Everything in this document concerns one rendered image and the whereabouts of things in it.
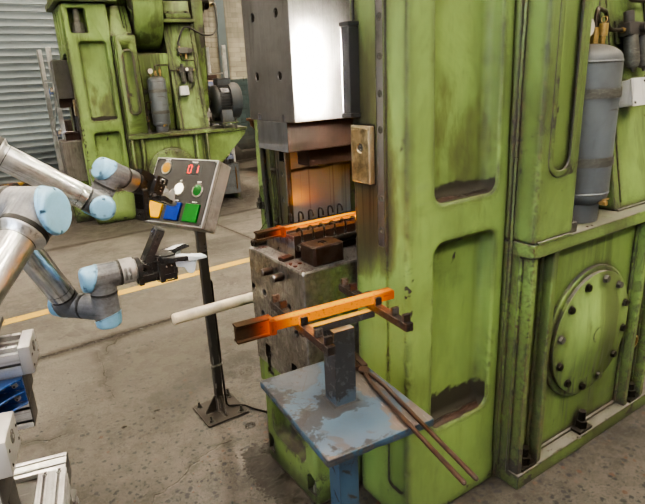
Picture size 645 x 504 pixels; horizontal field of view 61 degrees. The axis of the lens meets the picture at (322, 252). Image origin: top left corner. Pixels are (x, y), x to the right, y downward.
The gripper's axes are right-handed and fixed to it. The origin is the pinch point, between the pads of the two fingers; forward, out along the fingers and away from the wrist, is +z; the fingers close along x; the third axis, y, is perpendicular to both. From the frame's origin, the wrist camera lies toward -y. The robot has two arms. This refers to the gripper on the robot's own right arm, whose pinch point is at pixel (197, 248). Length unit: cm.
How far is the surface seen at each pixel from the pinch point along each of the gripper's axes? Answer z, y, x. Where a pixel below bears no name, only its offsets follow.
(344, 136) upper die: 53, -30, 8
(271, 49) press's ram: 31, -58, 1
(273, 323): -5, 4, 57
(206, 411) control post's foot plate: 16, 97, -58
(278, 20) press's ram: 31, -66, 7
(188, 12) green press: 200, -123, -485
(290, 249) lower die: 30.7, 5.8, 5.0
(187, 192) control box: 17, -8, -50
